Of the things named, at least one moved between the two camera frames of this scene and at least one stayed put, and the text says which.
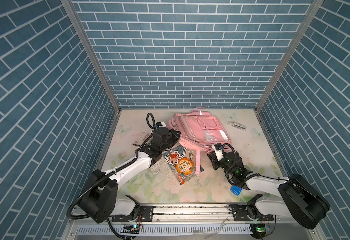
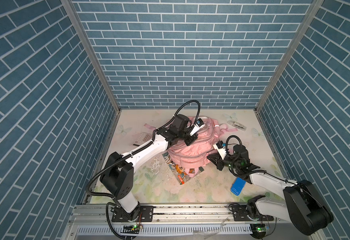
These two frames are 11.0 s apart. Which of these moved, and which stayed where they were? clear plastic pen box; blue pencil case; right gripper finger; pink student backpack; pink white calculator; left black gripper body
Moved: left black gripper body; pink student backpack
Stayed: right gripper finger; clear plastic pen box; blue pencil case; pink white calculator
